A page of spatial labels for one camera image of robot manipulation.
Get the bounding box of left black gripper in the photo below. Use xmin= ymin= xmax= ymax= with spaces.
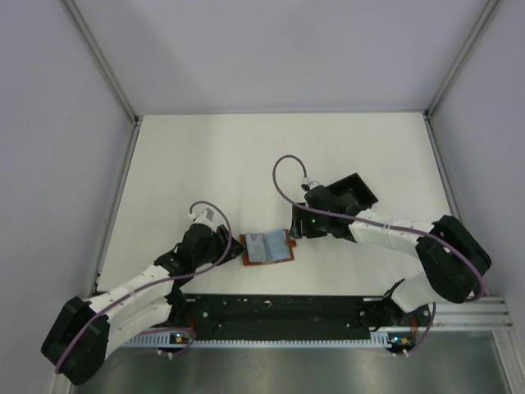
xmin=194 ymin=224 xmax=247 ymax=268

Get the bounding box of brown leather card holder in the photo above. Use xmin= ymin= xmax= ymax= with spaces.
xmin=240 ymin=229 xmax=297 ymax=267

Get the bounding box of black card rack box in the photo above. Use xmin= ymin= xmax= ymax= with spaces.
xmin=327 ymin=173 xmax=378 ymax=216

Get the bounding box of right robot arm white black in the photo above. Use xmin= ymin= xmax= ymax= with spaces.
xmin=294 ymin=186 xmax=492 ymax=325

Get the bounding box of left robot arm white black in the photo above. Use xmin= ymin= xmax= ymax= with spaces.
xmin=40 ymin=224 xmax=244 ymax=385

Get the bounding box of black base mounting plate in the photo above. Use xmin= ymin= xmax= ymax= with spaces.
xmin=162 ymin=294 xmax=431 ymax=341

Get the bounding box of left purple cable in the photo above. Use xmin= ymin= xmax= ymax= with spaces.
xmin=55 ymin=200 xmax=234 ymax=374

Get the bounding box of grey slotted cable duct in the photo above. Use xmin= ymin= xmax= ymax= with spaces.
xmin=123 ymin=332 xmax=413 ymax=350

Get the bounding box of aluminium front rail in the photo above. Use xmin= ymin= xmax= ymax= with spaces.
xmin=409 ymin=297 xmax=514 ymax=329

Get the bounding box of left aluminium frame post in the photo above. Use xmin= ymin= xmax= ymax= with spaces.
xmin=59 ymin=0 xmax=139 ymax=125

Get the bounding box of aluminium frame post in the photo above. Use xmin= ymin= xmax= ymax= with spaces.
xmin=424 ymin=0 xmax=503 ymax=121
xmin=59 ymin=0 xmax=139 ymax=125

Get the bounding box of right aluminium frame post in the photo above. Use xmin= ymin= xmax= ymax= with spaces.
xmin=424 ymin=0 xmax=503 ymax=121

